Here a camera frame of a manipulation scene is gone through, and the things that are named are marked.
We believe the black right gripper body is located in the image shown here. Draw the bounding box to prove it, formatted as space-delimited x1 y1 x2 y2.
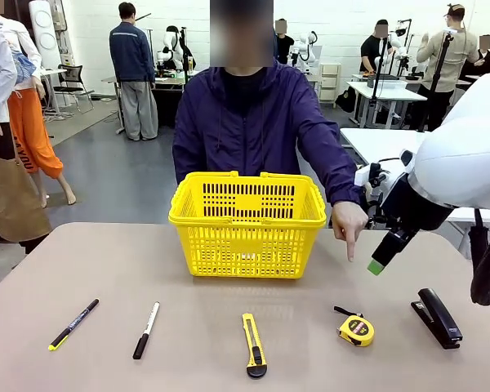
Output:
381 171 454 243

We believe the yellow tape measure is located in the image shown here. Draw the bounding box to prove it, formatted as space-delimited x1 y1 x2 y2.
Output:
333 305 376 348

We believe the yellow utility knife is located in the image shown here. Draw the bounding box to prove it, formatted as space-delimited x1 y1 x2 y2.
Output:
241 312 268 379

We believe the black highlighter pen yellow tip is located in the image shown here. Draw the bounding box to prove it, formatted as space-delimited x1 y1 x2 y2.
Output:
47 298 100 352

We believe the person's left forearm purple sleeve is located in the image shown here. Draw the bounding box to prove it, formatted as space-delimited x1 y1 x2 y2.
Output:
324 153 363 205

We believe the yellow plastic shopping basket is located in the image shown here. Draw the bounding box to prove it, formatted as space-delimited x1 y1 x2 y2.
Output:
167 171 327 281

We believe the seated person in black top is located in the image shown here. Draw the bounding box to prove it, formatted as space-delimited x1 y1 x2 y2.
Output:
460 33 490 78

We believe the bent person in black shirt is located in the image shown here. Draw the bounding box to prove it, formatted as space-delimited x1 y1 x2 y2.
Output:
359 19 395 75

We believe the person in purple jacket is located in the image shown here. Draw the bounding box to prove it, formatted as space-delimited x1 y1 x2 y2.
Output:
171 0 363 205

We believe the person in black behind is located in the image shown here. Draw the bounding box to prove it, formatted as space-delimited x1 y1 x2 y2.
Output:
274 17 296 66

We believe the person's left hand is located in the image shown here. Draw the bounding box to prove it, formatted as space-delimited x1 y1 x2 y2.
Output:
331 200 370 263

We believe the large white table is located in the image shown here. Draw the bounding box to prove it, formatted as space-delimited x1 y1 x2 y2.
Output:
339 127 490 224

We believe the black stapler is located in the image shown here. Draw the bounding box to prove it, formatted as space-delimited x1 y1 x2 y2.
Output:
410 287 464 350

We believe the white background work table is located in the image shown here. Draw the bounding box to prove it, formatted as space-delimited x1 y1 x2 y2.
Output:
345 78 429 130

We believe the tall black tripod stand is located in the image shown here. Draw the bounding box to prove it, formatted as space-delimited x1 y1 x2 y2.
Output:
417 29 455 133

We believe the black backpack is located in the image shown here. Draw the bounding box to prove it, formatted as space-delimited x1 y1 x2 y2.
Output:
334 87 358 114

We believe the thin black tripod stand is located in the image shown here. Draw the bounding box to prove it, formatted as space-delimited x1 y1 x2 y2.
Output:
367 35 394 128

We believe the man in beige jacket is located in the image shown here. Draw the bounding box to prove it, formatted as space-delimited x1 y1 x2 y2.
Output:
415 2 481 132

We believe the white drawer cabinet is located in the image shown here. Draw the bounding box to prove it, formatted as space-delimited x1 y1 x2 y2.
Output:
318 62 343 104

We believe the white marker pen black cap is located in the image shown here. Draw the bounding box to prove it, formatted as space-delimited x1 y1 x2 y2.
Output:
131 301 161 361

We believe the dark background workbench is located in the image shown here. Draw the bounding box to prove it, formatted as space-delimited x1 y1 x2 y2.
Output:
101 73 189 128

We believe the man in navy jacket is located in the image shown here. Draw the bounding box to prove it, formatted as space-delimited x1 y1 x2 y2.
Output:
109 1 160 142

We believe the black office chair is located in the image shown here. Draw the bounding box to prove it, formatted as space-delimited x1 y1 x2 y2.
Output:
51 63 96 114

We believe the mannequin with brown apron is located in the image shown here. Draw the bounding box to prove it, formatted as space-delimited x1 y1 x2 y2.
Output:
0 15 53 255

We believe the white standing air conditioner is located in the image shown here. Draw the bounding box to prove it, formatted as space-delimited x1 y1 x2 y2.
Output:
28 0 63 69

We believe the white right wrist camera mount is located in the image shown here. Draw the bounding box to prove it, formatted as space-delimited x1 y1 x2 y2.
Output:
354 162 393 194

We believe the dark cable sleeve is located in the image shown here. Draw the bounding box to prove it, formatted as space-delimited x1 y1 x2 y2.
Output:
470 203 490 307

